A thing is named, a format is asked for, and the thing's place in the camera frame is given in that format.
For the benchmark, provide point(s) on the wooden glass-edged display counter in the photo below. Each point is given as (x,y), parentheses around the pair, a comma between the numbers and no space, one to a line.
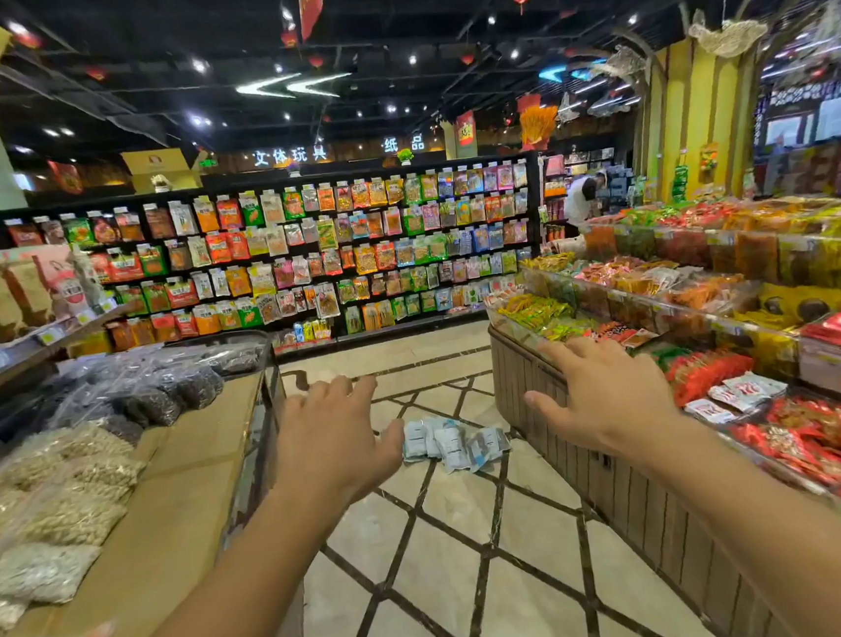
(178,501)

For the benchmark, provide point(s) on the red and yellow poster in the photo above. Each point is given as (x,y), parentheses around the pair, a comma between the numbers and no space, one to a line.
(465,132)

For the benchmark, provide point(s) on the pile of yellow stick snacks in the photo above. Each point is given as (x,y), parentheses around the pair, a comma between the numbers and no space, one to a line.
(549,263)

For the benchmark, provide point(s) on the pile of scourer packets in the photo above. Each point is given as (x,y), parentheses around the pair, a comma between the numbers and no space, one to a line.
(451,445)

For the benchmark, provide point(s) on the yellow striped pillar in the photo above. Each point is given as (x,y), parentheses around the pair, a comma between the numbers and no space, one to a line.
(698,125)

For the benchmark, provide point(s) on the pile of pale seed bags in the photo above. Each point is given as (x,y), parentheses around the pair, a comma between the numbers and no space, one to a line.
(61,512)

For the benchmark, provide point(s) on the black hanging snack rack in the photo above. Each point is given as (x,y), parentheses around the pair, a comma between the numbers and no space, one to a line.
(392,330)

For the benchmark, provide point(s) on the pile of orange-red snack packets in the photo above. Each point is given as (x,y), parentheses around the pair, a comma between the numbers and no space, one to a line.
(708,376)

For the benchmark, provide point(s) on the pile of bright red snack packets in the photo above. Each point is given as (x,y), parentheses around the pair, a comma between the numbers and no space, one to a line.
(832,438)

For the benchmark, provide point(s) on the person's left forearm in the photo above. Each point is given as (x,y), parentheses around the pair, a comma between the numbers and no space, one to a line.
(218,608)

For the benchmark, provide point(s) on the wooden acrylic-bin snack stand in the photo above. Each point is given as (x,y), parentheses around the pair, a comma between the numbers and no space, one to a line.
(511,372)

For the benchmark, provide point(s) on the person's right hand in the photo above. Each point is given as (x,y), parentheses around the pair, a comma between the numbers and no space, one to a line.
(613,392)

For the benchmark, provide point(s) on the person's left hand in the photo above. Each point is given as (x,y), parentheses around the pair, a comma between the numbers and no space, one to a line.
(329,442)

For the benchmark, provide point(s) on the pile of dark seed bags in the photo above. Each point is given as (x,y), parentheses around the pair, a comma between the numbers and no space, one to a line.
(154,399)

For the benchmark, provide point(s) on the white hanging fish decoration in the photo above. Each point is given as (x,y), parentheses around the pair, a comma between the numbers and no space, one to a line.
(727,39)
(622,64)

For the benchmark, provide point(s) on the pile of green snack packets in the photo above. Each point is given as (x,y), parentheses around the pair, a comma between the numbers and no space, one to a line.
(570,330)

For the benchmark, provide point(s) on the grey tiered display shelf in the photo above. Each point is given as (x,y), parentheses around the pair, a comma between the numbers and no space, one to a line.
(23,351)

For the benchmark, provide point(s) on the rows of hanging snack pouches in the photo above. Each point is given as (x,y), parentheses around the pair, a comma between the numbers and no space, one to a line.
(356,261)

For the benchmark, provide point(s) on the pile of white snack packets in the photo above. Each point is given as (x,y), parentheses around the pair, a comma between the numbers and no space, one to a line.
(739,395)

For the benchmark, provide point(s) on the yellow sign box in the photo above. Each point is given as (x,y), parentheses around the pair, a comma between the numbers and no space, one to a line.
(162,178)

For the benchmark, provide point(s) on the pile of yellow-green snack packets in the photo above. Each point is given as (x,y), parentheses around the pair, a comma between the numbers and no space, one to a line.
(535,311)

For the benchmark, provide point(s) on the person's right forearm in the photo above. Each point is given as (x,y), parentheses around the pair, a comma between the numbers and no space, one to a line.
(783,539)

